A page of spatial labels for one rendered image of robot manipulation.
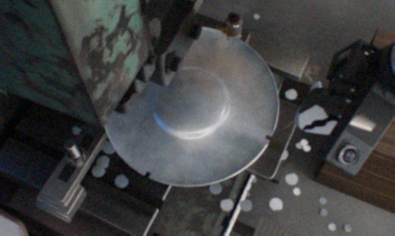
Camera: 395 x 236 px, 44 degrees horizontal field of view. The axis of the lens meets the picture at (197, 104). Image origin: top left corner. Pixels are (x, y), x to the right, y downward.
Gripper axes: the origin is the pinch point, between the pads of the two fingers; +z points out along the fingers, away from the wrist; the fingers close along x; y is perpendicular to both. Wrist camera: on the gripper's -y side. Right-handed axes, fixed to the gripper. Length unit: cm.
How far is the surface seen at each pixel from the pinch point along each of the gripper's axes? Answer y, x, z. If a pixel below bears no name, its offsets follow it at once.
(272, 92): 8.4, 2.0, 9.8
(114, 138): -8.9, 20.7, 19.0
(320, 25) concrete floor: 87, -35, 80
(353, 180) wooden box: 27, -51, 59
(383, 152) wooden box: 27, -43, 37
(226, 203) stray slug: -8.4, -2.7, 22.9
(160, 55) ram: -2.6, 22.6, -1.4
